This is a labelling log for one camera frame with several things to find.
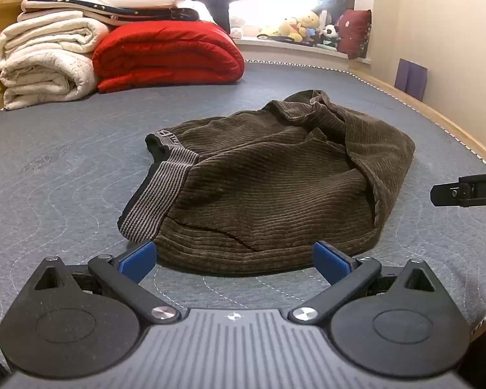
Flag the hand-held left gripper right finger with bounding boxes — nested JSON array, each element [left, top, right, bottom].
[[288, 242, 438, 325]]

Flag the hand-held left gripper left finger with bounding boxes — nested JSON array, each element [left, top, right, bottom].
[[31, 242, 182, 325]]

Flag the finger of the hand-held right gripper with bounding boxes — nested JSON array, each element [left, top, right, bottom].
[[430, 172, 486, 208]]

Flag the brown corduroy pants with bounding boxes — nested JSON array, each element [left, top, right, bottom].
[[118, 89, 416, 278]]

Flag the grey quilted mattress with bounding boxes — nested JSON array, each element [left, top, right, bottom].
[[0, 60, 486, 369]]

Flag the purple box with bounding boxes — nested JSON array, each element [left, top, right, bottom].
[[394, 58, 428, 101]]

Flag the dark red cushion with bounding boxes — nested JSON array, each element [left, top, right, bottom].
[[336, 9, 372, 60]]

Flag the panda plush toy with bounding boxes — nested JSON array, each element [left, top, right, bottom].
[[322, 24, 341, 45]]

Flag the red folded quilt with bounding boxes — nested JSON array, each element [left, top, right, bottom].
[[92, 20, 246, 94]]

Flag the large yellow bear plush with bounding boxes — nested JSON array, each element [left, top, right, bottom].
[[292, 10, 321, 43]]

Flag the small yellow plush toy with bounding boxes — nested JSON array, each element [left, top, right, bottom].
[[259, 17, 300, 39]]

